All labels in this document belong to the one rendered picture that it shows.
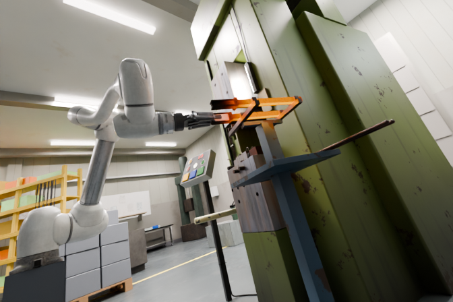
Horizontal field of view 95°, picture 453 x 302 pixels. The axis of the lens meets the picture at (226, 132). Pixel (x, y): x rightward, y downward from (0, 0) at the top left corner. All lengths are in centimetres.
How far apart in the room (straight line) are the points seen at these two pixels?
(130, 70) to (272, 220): 103
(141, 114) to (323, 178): 96
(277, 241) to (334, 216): 33
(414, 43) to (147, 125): 488
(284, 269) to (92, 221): 109
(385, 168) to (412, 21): 406
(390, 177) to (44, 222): 187
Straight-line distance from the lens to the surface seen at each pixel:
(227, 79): 172
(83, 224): 147
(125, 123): 81
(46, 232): 142
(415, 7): 544
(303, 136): 128
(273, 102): 89
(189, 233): 837
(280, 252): 132
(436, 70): 499
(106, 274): 353
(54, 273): 139
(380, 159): 157
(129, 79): 80
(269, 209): 130
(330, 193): 126
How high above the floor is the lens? 63
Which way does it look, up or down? 20 degrees up
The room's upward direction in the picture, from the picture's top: 14 degrees counter-clockwise
